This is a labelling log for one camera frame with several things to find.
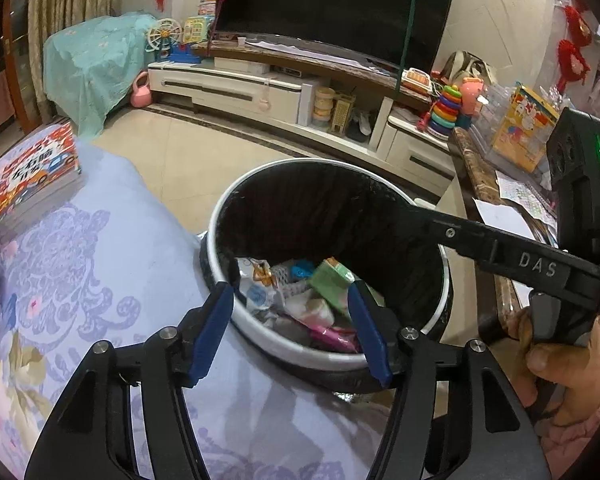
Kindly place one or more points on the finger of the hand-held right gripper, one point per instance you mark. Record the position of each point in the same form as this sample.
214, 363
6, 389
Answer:
450, 232

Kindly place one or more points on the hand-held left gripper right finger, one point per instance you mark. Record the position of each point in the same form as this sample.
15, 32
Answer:
372, 340

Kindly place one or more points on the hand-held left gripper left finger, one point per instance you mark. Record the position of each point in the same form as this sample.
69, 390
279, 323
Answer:
212, 335

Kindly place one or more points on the white-rimmed bin with black bag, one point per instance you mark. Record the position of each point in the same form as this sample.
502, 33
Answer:
280, 349

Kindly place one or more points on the white foam fruit net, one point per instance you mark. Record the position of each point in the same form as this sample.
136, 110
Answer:
290, 282

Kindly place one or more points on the person's right forearm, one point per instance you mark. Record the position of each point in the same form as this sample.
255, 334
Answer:
580, 442

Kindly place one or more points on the person's right hand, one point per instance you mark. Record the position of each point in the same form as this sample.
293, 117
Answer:
555, 370

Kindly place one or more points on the pink wrapper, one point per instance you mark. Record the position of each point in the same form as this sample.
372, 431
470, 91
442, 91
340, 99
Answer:
335, 339

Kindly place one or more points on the white paper sheet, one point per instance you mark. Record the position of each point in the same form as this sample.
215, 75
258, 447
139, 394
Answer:
500, 215

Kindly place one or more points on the printed sticker sheet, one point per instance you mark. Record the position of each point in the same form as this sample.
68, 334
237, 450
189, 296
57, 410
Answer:
525, 195

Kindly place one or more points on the brown marble table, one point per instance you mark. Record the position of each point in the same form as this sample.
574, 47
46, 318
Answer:
475, 180

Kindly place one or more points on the white and blue printed wrapper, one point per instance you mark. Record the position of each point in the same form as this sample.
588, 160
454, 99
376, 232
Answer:
257, 290

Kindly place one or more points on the white and pink packet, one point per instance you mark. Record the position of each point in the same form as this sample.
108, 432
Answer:
312, 310

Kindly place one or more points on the green packet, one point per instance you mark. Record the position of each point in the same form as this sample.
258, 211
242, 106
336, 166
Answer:
332, 282

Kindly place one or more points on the yellow cartoon toy box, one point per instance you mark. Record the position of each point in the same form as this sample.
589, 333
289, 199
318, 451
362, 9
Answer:
525, 127

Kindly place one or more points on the small blue item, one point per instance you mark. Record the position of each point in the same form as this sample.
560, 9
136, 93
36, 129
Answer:
301, 270

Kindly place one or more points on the clear plastic storage box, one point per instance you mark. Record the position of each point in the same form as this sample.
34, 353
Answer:
490, 110

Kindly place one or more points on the toy cash register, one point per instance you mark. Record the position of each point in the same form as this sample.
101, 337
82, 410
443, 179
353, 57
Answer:
416, 80

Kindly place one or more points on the yellow perforated stand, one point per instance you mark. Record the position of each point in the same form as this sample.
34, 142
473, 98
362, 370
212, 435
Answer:
341, 115

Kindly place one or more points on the stack of round tubs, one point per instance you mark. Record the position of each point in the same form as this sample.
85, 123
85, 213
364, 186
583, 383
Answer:
324, 107

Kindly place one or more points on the white box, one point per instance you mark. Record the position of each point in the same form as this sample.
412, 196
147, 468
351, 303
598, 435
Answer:
306, 105

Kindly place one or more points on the colourful car picture book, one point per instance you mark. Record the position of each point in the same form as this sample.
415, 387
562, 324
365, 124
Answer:
35, 175

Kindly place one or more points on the white television cabinet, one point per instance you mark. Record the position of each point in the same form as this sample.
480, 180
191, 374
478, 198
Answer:
230, 90

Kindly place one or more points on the pink toy kettle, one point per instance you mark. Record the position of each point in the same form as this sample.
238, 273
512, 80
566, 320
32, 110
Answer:
141, 92

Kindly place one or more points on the black television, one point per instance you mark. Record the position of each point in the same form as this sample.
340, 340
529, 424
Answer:
330, 5

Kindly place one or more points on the blue toy base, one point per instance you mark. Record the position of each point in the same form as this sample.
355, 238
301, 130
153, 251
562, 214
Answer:
185, 55

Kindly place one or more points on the teal covered furniture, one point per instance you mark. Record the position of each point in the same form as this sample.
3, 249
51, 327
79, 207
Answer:
95, 60

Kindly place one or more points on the toy ferris wheel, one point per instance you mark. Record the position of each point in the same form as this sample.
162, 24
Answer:
162, 37

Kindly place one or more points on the colourful toy panel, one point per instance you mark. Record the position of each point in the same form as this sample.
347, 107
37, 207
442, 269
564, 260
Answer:
198, 30

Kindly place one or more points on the wooden glass sliding door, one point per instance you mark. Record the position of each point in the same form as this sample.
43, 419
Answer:
15, 60

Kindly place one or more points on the beige patterned curtain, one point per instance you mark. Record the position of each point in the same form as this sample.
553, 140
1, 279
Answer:
75, 0

